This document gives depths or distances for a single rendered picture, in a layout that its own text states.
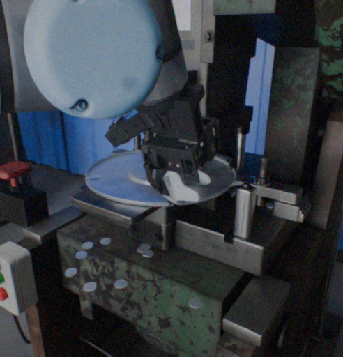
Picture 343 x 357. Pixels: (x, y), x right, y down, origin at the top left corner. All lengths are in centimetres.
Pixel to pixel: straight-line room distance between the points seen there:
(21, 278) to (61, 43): 66
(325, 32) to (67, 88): 26
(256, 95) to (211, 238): 134
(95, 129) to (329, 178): 194
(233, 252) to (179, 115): 32
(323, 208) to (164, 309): 47
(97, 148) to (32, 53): 247
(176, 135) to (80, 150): 237
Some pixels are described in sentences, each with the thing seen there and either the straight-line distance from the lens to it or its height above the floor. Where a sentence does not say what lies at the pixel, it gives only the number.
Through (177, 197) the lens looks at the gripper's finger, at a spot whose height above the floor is 81.
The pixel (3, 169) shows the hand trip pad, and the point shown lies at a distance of 87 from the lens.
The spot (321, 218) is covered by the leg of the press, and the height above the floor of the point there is 61.
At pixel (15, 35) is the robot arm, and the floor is 103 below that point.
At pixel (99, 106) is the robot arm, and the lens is 20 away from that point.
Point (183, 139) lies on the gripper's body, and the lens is 45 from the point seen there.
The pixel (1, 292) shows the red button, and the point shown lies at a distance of 84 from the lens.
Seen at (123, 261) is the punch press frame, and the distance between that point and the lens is 70.
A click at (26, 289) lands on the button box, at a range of 83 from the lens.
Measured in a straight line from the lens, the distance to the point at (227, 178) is 69.
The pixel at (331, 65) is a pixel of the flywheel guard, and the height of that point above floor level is 100.
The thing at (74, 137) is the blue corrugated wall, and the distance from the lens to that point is 280.
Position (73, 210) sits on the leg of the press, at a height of 64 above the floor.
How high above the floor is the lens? 104
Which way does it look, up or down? 22 degrees down
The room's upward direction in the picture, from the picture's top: straight up
